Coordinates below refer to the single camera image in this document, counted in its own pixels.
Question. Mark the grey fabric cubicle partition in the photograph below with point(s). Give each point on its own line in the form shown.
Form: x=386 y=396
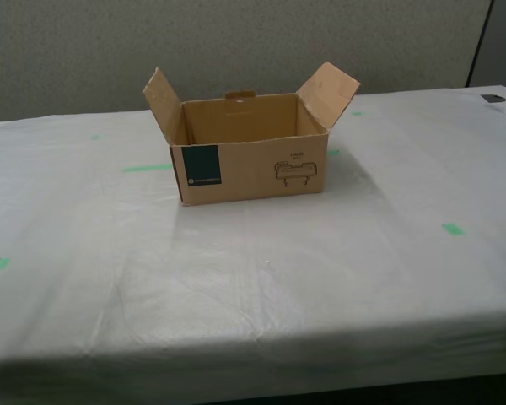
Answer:
x=236 y=42

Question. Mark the brown cardboard box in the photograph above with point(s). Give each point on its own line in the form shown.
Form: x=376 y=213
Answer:
x=249 y=169

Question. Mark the small dark table object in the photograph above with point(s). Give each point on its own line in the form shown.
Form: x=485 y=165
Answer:
x=493 y=98

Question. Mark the white plastic table cover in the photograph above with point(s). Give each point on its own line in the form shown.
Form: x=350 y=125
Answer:
x=253 y=274

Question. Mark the green tape strip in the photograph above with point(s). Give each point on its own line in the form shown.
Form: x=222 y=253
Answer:
x=334 y=152
x=147 y=168

